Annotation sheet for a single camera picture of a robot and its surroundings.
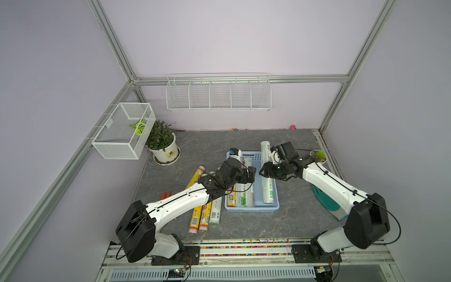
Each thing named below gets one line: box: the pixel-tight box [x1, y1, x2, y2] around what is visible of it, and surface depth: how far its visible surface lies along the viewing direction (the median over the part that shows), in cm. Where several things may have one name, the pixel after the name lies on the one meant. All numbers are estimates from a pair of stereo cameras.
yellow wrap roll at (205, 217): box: [199, 201, 212, 232], surface depth 82 cm
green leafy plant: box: [145, 119, 174, 153], surface depth 95 cm
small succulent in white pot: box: [309, 149, 328, 164], surface depth 98 cm
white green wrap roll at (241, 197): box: [236, 182, 248, 208], surface depth 87 cm
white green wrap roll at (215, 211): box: [209, 196, 223, 226], surface depth 84 cm
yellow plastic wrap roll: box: [227, 185, 237, 208], surface depth 87 cm
